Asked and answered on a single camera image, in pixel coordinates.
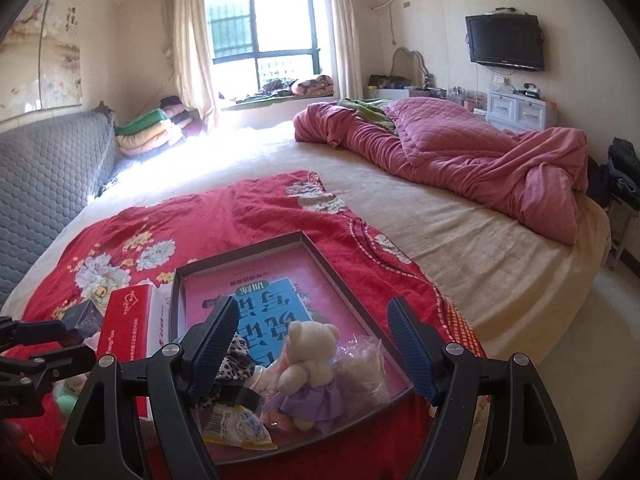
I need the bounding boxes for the leopard print scarf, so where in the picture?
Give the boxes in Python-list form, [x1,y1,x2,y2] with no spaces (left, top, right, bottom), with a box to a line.
[196,333,256,408]

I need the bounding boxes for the clear bag brown contents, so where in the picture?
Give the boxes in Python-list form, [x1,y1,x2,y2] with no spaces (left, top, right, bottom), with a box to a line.
[332,335,390,416]

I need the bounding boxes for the yellow white snack packet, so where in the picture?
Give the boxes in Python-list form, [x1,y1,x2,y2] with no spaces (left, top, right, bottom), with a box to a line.
[202,404,277,451]

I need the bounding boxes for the cream teddy bear purple dress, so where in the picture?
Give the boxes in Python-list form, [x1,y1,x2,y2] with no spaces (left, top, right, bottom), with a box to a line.
[267,321,345,434]

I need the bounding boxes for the green sponge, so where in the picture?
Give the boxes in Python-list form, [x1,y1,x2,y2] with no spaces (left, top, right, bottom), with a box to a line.
[52,374,88,420]

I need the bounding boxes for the pink roll package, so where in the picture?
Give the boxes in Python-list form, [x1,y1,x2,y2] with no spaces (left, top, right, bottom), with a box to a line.
[245,350,295,434]

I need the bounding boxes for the dark square gift box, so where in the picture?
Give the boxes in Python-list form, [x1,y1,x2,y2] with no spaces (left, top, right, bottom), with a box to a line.
[62,299,103,340]

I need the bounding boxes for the red tissue pack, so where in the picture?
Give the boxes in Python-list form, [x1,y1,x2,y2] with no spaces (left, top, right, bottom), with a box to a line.
[94,283,172,421]

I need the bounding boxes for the pink book tray box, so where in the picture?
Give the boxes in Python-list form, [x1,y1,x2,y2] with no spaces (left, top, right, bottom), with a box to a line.
[170,232,411,464]

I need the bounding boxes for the beige bed sheet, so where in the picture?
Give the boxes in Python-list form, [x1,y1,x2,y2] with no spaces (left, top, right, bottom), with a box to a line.
[1,122,610,361]

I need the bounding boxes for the grey quilted headboard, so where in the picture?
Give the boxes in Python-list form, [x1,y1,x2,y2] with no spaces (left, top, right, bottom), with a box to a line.
[0,104,117,301]

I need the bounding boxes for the pink quilted comforter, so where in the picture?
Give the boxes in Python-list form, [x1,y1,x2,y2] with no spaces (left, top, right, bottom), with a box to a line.
[293,98,588,245]

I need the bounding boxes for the stack of folded blankets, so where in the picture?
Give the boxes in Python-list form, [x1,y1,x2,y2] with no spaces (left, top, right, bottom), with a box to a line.
[115,96,207,158]

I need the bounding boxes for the white drawer cabinet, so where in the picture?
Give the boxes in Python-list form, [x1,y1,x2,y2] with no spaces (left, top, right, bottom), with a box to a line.
[486,90,558,133]

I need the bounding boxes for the dark clothes on chair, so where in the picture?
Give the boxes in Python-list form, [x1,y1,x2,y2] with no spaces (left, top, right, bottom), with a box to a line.
[587,138,640,211]

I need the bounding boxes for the clothes pile on windowsill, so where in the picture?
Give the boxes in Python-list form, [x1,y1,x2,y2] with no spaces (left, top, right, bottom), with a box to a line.
[218,74,334,108]

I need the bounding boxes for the heart shaped mirror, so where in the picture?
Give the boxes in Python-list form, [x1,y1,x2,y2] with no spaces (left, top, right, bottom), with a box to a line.
[390,47,433,89]

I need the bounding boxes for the left cream curtain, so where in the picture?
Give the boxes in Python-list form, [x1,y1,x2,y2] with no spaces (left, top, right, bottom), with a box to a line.
[172,0,217,126]

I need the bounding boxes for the cream curtain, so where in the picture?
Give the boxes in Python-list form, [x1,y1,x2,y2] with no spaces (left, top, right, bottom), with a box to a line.
[329,0,363,100]
[172,0,217,126]

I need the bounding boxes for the right cream curtain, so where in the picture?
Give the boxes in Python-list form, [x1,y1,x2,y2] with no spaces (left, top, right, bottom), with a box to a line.
[329,0,363,100]

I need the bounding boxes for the floral wall painting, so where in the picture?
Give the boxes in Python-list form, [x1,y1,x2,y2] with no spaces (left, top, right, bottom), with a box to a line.
[1,0,82,120]

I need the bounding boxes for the window with dark frame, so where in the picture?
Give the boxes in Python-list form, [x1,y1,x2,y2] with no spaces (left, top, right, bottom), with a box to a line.
[205,0,321,102]

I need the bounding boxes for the wall mounted black television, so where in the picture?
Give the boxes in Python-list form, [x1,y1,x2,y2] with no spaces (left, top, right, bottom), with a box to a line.
[465,13,544,72]

